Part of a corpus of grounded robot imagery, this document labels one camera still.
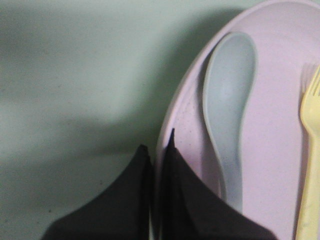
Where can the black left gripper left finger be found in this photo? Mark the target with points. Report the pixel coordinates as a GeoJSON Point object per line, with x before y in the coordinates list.
{"type": "Point", "coordinates": [120, 212]}

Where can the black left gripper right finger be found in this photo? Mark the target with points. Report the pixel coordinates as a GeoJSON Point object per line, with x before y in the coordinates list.
{"type": "Point", "coordinates": [191, 211]}

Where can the yellow plastic fork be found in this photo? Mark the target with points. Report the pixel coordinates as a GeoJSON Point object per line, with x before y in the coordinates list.
{"type": "Point", "coordinates": [309, 212]}

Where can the beige round plate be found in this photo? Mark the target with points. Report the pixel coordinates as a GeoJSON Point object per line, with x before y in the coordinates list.
{"type": "Point", "coordinates": [274, 147]}

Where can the light green rectangular tray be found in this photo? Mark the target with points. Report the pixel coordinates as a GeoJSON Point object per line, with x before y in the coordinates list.
{"type": "Point", "coordinates": [82, 84]}

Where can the light green spoon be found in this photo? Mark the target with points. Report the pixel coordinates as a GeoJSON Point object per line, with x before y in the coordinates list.
{"type": "Point", "coordinates": [228, 82]}

